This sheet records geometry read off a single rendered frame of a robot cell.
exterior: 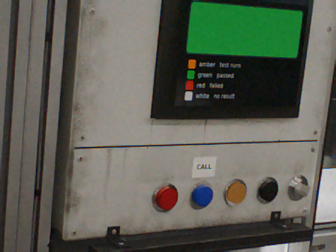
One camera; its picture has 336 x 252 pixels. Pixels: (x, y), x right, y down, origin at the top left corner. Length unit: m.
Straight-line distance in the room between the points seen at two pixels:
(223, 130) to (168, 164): 0.10
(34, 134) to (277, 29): 0.37
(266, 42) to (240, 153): 0.16
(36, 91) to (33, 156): 0.08
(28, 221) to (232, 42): 0.35
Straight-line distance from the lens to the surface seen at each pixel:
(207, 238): 1.17
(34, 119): 1.05
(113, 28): 1.07
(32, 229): 1.09
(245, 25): 1.15
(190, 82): 1.11
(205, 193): 1.18
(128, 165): 1.11
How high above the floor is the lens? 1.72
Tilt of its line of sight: 11 degrees down
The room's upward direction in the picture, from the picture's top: 6 degrees clockwise
